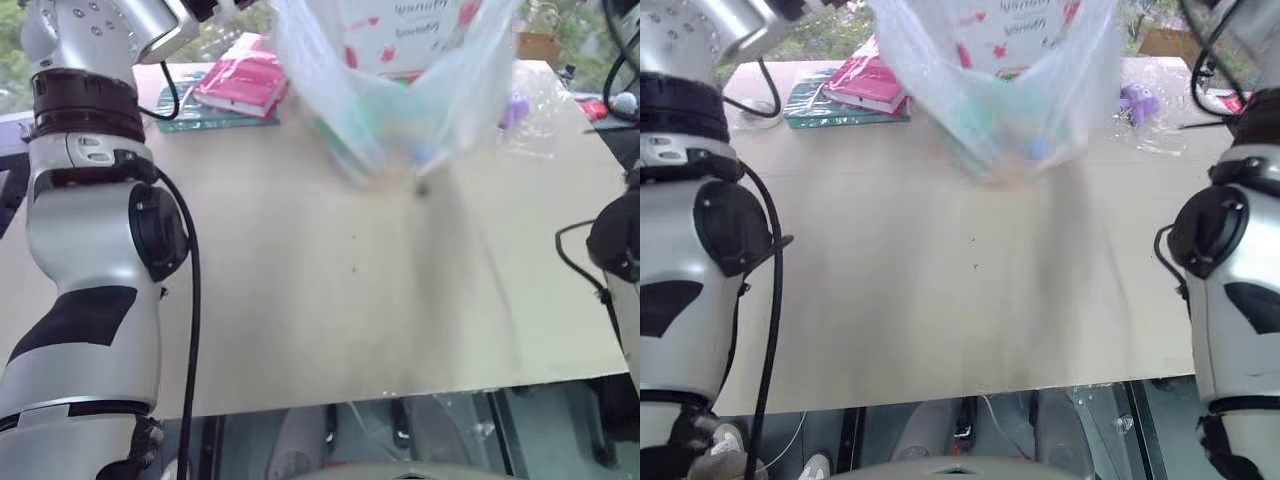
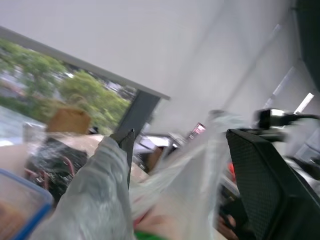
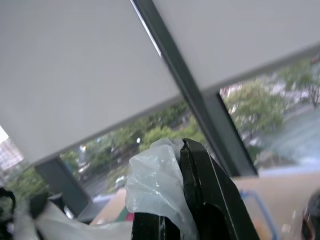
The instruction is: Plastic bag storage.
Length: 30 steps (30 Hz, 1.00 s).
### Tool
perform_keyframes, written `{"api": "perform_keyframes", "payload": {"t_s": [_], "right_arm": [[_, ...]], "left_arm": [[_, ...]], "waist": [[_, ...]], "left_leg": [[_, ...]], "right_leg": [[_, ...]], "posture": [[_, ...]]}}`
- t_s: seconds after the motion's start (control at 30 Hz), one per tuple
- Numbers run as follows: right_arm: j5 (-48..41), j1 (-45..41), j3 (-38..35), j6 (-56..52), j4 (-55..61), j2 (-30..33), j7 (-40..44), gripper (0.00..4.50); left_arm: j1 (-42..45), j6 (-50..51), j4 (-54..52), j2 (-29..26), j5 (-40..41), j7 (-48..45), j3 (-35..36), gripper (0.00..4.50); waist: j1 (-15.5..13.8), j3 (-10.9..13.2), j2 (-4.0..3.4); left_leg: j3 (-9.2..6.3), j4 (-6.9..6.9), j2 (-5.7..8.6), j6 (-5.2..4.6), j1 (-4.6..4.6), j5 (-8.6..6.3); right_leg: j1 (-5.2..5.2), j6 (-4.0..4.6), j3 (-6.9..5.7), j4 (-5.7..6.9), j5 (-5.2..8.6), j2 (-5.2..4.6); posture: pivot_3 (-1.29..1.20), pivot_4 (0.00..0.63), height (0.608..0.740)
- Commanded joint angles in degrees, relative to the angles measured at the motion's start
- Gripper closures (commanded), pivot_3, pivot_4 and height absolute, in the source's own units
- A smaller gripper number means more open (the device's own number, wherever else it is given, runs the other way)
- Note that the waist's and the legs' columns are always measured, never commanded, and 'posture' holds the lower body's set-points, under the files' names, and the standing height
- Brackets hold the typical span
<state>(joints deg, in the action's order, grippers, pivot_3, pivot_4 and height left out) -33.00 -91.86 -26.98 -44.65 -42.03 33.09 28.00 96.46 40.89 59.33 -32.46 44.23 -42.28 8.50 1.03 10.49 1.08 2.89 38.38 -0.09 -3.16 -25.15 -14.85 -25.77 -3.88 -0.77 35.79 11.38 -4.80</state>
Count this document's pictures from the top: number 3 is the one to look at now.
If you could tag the tan cardboard box blue tape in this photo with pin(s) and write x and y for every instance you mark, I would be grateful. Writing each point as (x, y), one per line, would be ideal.
(275, 195)

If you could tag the translucent white plastic bag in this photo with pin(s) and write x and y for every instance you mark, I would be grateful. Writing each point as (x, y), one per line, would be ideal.
(155, 180)

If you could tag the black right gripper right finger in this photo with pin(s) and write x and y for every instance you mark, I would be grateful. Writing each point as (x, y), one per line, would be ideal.
(220, 200)

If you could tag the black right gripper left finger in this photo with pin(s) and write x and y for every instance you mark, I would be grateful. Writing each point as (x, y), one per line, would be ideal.
(186, 170)

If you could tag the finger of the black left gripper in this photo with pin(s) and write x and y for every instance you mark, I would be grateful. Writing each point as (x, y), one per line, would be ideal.
(38, 203)

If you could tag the bystander in black clothing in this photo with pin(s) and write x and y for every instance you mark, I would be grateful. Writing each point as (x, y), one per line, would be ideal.
(312, 217)

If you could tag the dark grey window frame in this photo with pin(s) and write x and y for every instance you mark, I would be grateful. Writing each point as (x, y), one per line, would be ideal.
(185, 75)

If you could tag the wide white roller blind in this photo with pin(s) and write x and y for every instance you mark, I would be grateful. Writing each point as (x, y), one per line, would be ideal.
(75, 75)

